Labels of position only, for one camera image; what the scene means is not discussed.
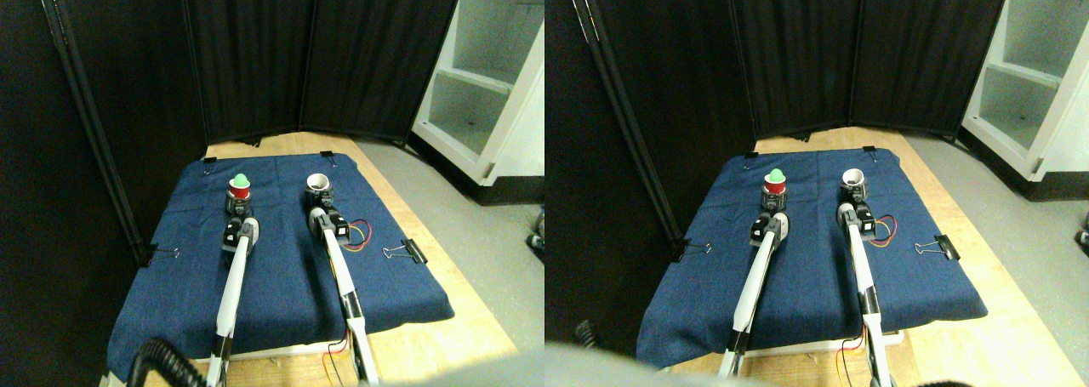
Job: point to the green ball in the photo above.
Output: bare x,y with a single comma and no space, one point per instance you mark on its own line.
241,181
775,176

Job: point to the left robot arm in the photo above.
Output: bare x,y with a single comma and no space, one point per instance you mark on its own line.
753,293
231,302

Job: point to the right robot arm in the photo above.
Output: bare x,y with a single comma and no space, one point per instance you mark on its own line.
866,293
344,293

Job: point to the dark blue cloth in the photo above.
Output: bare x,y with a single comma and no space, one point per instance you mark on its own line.
281,276
808,268

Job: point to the black curtain stand pole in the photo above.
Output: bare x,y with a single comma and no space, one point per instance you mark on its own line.
625,106
92,123

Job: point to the white shelf unit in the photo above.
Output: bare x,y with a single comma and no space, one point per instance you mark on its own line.
1063,115
519,123

